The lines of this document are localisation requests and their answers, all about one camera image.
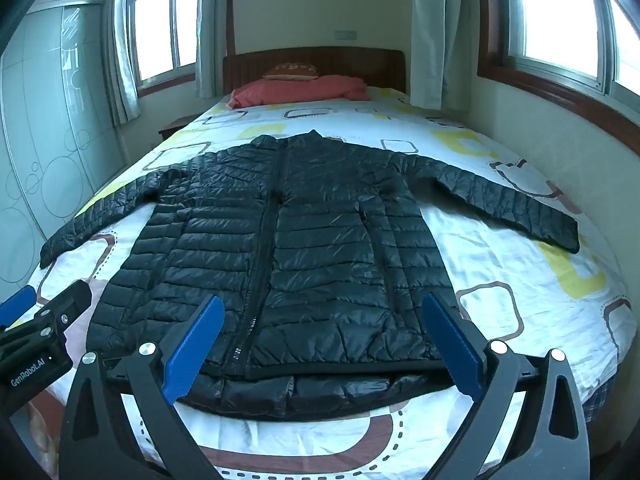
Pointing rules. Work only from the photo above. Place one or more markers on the glass-door wardrobe with circle pattern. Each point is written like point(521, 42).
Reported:
point(45, 135)

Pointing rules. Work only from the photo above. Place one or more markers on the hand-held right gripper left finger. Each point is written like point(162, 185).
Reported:
point(192, 347)

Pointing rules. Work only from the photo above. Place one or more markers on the wide window with wooden frame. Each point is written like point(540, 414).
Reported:
point(560, 15)

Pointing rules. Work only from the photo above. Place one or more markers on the pink pillow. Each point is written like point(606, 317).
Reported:
point(300, 91)

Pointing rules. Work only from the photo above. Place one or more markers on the white wall socket plate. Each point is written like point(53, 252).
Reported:
point(345, 35)

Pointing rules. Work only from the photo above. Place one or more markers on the window with wooden sill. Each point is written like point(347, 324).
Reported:
point(160, 20)

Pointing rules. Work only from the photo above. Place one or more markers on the patterned brown cushion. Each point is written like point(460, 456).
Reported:
point(290, 70)

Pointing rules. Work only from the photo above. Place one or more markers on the black quilted puffer jacket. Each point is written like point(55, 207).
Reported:
point(325, 260)

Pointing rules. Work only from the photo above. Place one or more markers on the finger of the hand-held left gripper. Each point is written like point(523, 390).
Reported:
point(17, 304)
point(67, 305)

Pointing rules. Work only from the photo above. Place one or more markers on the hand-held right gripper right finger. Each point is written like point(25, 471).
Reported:
point(452, 345)

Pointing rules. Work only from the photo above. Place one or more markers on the bed with patterned sheet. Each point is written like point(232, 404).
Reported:
point(505, 280)

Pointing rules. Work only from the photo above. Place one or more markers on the dark wooden headboard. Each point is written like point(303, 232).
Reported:
point(350, 62)

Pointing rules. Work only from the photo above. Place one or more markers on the wooden nightstand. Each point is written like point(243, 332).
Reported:
point(172, 128)

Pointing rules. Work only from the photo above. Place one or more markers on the grey window curtain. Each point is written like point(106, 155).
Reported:
point(120, 60)
point(440, 35)
point(212, 30)

